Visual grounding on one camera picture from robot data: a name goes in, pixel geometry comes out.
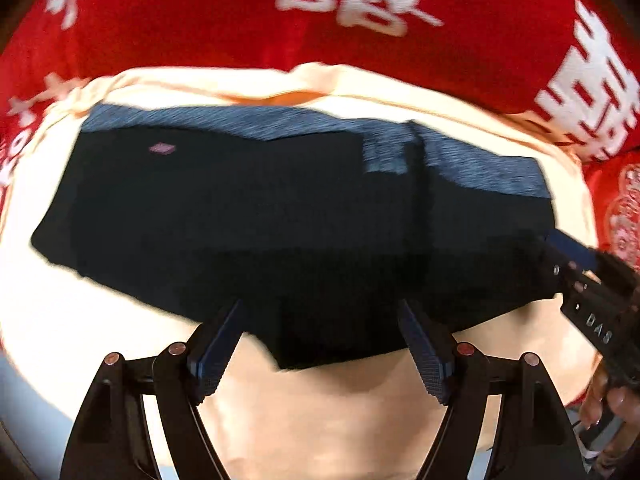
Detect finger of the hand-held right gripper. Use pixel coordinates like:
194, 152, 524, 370
537, 240, 587, 307
545, 229, 602, 272

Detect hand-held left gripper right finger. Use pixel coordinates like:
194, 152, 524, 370
397, 299, 587, 480

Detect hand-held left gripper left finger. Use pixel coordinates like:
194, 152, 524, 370
59, 299, 247, 480

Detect black pants with blue stripe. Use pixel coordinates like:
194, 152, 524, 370
30, 102, 559, 372

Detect person's right hand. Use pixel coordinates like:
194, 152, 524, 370
579, 374, 640, 462

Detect red floral embroidered cushion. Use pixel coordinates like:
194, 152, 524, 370
582, 152, 640, 267

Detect cream cloth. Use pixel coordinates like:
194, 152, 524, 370
0, 62, 601, 480

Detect red printed blanket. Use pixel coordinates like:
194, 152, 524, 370
0, 0, 640, 202

